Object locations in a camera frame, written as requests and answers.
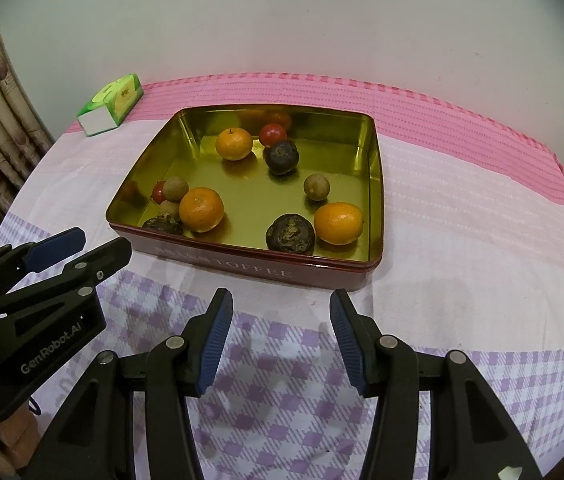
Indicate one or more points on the orange mandarin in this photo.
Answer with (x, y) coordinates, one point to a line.
(338, 223)
(201, 209)
(233, 144)

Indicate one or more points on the dark wrinkled round fruit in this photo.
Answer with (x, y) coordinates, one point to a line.
(282, 156)
(290, 233)
(163, 224)

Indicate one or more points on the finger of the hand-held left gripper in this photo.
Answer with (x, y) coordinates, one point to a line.
(57, 245)
(102, 262)

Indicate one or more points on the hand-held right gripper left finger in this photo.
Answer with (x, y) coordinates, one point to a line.
(214, 347)

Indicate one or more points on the pink purple checked cloth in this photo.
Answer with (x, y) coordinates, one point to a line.
(462, 210)

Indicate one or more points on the brown longan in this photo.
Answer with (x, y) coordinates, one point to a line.
(168, 208)
(175, 188)
(316, 187)

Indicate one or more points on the red cherry tomato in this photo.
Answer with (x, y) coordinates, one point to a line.
(158, 191)
(272, 134)

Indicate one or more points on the dark red rectangular tin box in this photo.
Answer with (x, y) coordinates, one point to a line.
(262, 270)

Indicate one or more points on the person's left forearm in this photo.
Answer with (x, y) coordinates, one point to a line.
(12, 427)

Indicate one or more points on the green white tissue pack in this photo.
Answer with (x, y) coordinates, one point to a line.
(112, 100)

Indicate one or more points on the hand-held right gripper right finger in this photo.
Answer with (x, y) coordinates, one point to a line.
(349, 347)

